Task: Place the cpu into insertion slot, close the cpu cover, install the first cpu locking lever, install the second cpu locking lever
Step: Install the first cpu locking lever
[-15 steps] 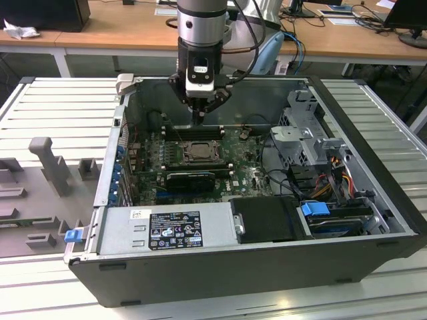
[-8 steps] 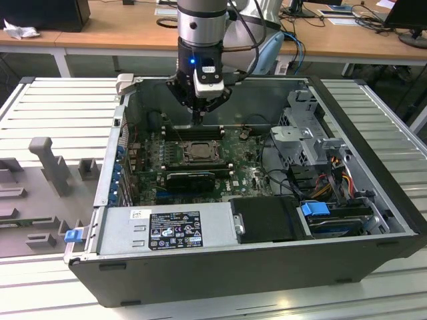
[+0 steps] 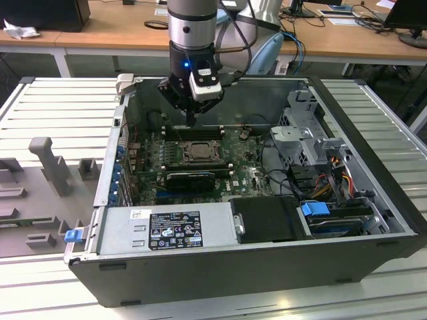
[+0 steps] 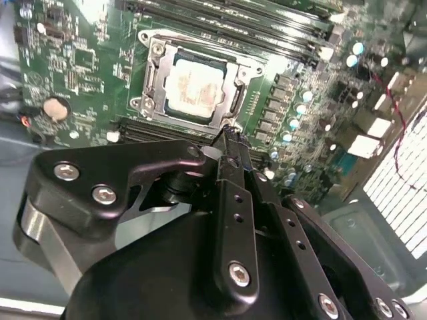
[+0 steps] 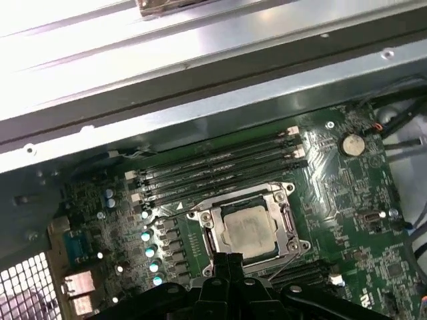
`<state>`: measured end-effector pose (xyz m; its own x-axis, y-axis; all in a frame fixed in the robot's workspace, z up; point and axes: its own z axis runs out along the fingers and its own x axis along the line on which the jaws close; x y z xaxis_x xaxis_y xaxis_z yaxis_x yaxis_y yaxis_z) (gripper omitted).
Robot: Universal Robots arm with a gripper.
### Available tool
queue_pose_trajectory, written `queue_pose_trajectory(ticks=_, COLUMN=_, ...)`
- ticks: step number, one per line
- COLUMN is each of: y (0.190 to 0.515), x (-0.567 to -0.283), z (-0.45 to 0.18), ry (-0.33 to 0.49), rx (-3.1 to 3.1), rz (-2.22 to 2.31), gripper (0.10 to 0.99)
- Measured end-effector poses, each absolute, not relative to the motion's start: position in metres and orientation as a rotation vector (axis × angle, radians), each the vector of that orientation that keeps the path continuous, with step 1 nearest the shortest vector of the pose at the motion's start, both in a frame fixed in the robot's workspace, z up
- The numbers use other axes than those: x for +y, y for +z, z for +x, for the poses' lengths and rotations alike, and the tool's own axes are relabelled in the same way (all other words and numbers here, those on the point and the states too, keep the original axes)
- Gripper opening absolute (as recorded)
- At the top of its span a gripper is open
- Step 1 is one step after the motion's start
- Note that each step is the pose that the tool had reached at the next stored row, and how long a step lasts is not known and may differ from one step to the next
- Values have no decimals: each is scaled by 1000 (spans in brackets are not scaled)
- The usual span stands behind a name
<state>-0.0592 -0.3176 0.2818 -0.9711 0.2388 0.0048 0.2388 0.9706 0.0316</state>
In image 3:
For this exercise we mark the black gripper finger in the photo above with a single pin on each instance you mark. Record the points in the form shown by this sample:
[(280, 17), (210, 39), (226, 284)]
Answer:
[(168, 91), (205, 106)]

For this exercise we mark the silver CPU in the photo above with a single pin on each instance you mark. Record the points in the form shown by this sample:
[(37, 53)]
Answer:
[(201, 150)]

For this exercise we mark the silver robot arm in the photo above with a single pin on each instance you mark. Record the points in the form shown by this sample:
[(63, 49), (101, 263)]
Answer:
[(191, 20)]

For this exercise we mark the black RAM slot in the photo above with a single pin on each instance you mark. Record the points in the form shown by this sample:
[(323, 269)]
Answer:
[(223, 175), (223, 171), (207, 134), (207, 138), (207, 131), (200, 168), (200, 164), (207, 128)]

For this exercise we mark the CPU socket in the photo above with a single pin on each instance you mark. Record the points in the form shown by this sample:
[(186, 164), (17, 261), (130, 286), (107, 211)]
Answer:
[(184, 154)]

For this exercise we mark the blue expansion slot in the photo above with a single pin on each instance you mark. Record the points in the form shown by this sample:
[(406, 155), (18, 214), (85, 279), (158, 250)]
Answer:
[(161, 194)]

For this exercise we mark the light grey case latch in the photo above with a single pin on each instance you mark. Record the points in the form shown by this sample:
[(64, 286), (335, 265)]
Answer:
[(125, 83)]

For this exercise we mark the round silver coin battery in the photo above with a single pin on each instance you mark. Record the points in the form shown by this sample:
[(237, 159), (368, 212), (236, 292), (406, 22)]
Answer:
[(243, 134)]

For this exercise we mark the black graphics card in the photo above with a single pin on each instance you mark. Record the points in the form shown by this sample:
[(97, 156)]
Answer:
[(190, 183)]

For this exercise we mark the green motherboard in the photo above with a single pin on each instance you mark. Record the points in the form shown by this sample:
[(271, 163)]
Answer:
[(247, 173)]

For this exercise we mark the white power strip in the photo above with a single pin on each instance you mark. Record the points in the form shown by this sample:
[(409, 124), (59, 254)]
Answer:
[(283, 68)]

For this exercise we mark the silver perforated drive cage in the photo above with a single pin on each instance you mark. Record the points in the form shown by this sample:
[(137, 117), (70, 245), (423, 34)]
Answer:
[(290, 135)]

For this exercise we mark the black plastic shroud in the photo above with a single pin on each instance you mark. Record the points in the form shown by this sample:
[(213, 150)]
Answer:
[(263, 216)]

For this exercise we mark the black monitor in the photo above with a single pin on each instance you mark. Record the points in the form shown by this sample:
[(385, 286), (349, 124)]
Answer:
[(300, 10), (405, 13)]

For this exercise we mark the black computer box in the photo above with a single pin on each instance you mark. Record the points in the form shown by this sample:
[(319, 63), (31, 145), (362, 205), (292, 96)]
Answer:
[(43, 15)]

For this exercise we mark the silver power supply with labels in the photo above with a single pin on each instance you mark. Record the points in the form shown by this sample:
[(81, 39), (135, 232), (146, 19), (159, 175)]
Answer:
[(116, 233)]

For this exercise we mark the hard disk in blue carrier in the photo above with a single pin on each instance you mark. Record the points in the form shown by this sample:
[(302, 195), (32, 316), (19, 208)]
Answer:
[(313, 211)]

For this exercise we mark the crumpled white paper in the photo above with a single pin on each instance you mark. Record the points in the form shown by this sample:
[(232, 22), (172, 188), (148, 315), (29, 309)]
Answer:
[(20, 31)]

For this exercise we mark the grey parts rack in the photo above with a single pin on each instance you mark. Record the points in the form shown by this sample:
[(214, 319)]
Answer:
[(40, 200)]

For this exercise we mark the blue release tab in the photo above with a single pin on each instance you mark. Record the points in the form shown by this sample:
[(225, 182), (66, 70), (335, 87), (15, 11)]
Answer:
[(73, 236)]

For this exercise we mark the black and grey PC case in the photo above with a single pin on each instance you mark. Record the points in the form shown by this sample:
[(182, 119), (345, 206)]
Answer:
[(200, 283)]

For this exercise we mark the green RAM stick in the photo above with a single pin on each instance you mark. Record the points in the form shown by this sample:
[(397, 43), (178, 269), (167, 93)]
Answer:
[(15, 223)]

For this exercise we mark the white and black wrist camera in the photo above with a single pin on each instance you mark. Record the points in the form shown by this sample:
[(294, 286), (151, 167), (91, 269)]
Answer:
[(207, 91)]

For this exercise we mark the wooden desk with white frame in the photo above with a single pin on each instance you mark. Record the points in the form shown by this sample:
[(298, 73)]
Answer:
[(116, 30)]

